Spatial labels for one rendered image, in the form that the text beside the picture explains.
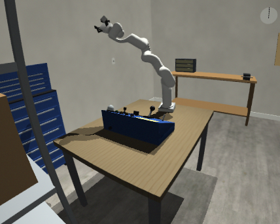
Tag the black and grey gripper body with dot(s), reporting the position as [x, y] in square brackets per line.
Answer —
[105, 28]

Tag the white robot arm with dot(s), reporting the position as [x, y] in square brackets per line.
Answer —
[141, 43]

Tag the blue console panel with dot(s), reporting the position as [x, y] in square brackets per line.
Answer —
[144, 128]

